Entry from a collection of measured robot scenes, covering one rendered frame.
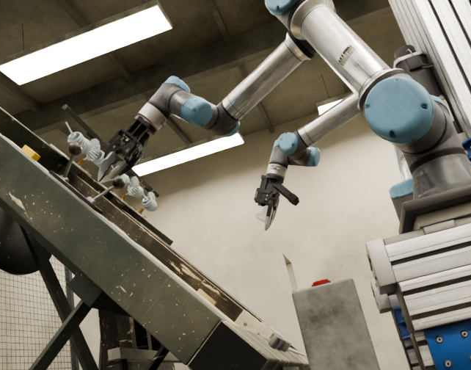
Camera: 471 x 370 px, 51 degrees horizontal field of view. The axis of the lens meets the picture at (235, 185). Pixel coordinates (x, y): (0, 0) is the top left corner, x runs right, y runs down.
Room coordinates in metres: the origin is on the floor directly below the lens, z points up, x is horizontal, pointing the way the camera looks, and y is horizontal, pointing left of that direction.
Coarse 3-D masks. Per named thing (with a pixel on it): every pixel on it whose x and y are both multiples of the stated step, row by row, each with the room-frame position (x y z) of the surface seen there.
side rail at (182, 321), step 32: (0, 160) 1.01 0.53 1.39; (32, 160) 1.06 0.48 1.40; (0, 192) 1.01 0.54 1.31; (32, 192) 1.00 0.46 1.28; (64, 192) 1.00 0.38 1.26; (32, 224) 1.00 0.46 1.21; (64, 224) 1.00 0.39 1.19; (96, 224) 0.99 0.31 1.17; (96, 256) 0.99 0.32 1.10; (128, 256) 0.98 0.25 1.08; (128, 288) 0.98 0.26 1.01; (160, 288) 0.97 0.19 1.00; (160, 320) 0.98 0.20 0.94; (192, 320) 0.97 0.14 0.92; (224, 320) 1.00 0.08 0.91; (192, 352) 0.97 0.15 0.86
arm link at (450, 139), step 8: (432, 96) 0.93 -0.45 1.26; (440, 104) 0.93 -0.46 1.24; (448, 112) 0.96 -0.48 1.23; (448, 120) 0.92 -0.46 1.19; (448, 128) 0.92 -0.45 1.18; (448, 136) 0.93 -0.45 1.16; (456, 136) 0.94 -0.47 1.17; (440, 144) 0.92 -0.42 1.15; (448, 144) 0.93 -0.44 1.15; (456, 144) 0.93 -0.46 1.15; (424, 152) 0.93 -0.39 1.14; (432, 152) 0.93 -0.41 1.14; (408, 160) 0.98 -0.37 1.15; (416, 160) 0.96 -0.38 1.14
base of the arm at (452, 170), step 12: (432, 156) 0.93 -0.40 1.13; (444, 156) 0.93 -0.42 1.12; (456, 156) 0.93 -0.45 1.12; (420, 168) 0.95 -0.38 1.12; (432, 168) 0.93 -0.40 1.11; (444, 168) 0.92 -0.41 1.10; (456, 168) 0.92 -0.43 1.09; (468, 168) 0.94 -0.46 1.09; (420, 180) 0.96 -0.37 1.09; (432, 180) 0.93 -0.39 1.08; (444, 180) 0.92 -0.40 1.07; (456, 180) 0.91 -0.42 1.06; (468, 180) 0.91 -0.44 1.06; (420, 192) 0.96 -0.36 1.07; (432, 192) 0.93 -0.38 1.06
